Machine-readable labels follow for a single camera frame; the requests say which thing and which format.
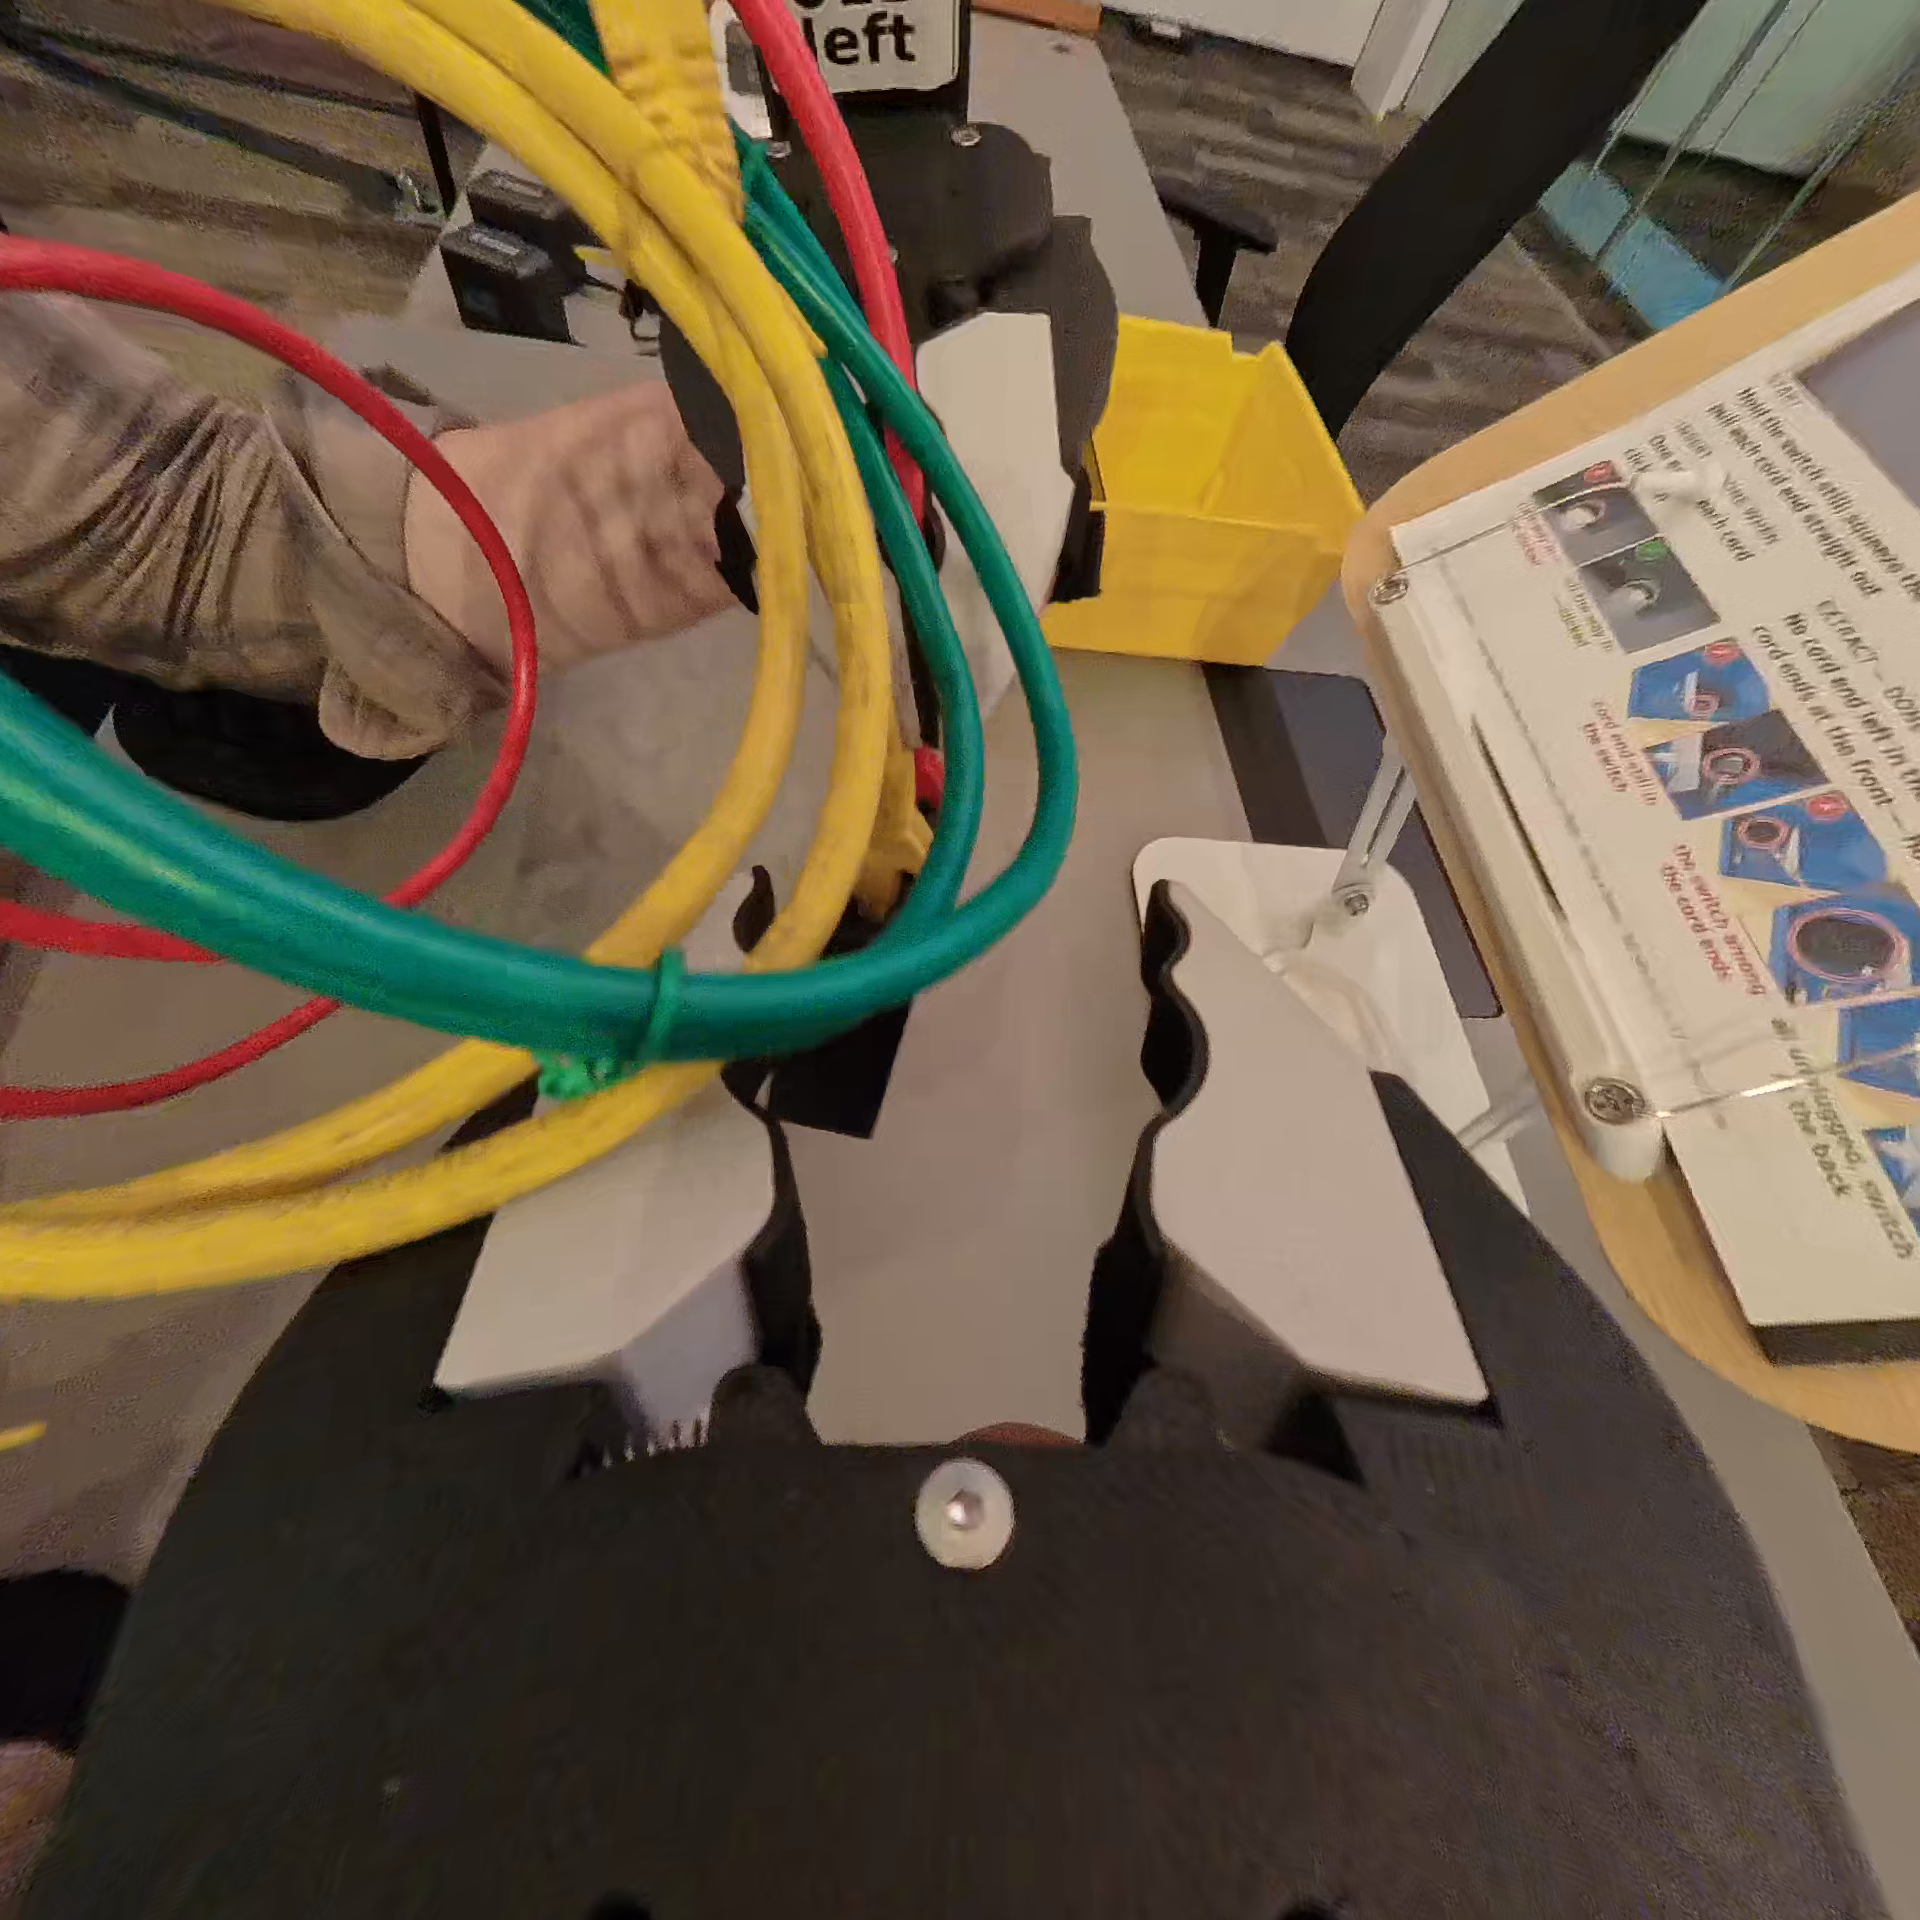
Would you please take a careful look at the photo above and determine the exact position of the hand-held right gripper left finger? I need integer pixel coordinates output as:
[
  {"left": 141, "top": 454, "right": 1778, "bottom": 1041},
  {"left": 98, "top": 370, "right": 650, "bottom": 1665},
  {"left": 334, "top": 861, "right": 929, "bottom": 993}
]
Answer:
[{"left": 431, "top": 862, "right": 825, "bottom": 1445}]

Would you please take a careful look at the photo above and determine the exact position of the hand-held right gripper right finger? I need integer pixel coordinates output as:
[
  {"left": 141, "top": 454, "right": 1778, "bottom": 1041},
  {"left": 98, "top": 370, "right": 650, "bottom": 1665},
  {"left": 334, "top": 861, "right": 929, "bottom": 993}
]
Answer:
[{"left": 1084, "top": 878, "right": 1490, "bottom": 1445}]

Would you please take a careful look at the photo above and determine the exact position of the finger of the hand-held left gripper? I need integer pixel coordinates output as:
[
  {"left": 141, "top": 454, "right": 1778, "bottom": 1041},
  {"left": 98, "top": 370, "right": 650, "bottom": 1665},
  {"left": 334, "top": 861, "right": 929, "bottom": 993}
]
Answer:
[{"left": 912, "top": 312, "right": 1077, "bottom": 721}]

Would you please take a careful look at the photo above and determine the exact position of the black network switch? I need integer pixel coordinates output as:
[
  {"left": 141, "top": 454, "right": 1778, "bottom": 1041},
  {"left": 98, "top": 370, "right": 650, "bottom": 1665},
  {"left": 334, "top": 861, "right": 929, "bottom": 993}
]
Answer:
[{"left": 725, "top": 901, "right": 921, "bottom": 1138}]

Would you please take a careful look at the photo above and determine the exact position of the yellow ethernet cable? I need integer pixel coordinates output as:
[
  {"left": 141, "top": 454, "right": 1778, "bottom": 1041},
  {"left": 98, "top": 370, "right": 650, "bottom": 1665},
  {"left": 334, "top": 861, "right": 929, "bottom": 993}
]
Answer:
[{"left": 0, "top": 0, "right": 938, "bottom": 1305}]

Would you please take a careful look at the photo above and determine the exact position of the green ethernet cable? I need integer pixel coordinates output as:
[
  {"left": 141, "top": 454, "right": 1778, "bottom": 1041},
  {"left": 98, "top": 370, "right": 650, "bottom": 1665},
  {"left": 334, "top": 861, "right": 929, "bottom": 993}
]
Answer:
[{"left": 0, "top": 0, "right": 1081, "bottom": 1104}]

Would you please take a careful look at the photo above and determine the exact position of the red ethernet cable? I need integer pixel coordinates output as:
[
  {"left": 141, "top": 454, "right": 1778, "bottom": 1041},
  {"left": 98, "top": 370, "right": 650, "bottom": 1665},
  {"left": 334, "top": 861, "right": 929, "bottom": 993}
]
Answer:
[{"left": 0, "top": 0, "right": 951, "bottom": 1125}]

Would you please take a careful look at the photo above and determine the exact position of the person's left forearm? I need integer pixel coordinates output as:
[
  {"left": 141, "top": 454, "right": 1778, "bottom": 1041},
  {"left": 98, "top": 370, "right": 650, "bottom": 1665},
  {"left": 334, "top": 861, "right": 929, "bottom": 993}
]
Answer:
[{"left": 0, "top": 287, "right": 513, "bottom": 761}]

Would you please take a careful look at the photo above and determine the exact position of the person's left hand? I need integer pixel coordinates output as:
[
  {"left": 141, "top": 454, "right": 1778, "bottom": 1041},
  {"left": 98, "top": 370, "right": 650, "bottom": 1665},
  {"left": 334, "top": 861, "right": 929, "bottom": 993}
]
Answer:
[{"left": 404, "top": 375, "right": 751, "bottom": 682}]

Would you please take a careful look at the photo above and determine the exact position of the yellow plastic bin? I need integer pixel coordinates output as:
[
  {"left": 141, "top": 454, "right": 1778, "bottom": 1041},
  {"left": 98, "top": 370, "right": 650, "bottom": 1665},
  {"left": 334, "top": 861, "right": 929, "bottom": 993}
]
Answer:
[{"left": 1042, "top": 315, "right": 1366, "bottom": 666}]

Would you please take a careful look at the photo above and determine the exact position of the wooden board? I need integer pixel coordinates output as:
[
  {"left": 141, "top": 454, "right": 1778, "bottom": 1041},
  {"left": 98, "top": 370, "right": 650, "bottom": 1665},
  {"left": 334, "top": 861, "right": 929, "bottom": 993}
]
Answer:
[{"left": 1340, "top": 195, "right": 1920, "bottom": 1455}]

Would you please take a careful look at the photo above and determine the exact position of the black charger block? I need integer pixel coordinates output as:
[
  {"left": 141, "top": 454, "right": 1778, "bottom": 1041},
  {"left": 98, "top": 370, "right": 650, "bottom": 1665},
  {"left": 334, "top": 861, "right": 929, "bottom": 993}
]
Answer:
[
  {"left": 438, "top": 225, "right": 584, "bottom": 346},
  {"left": 462, "top": 169, "right": 599, "bottom": 245}
]

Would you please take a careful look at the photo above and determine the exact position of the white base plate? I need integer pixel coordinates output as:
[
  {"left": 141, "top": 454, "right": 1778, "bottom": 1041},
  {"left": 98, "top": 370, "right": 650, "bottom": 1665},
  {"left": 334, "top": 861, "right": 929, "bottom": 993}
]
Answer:
[{"left": 1130, "top": 839, "right": 1532, "bottom": 1202}]

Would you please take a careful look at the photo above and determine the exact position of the metal support bracket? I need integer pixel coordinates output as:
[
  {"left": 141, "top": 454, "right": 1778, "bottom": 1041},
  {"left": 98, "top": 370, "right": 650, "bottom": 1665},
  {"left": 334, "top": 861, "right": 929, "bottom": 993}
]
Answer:
[{"left": 1332, "top": 731, "right": 1421, "bottom": 922}]

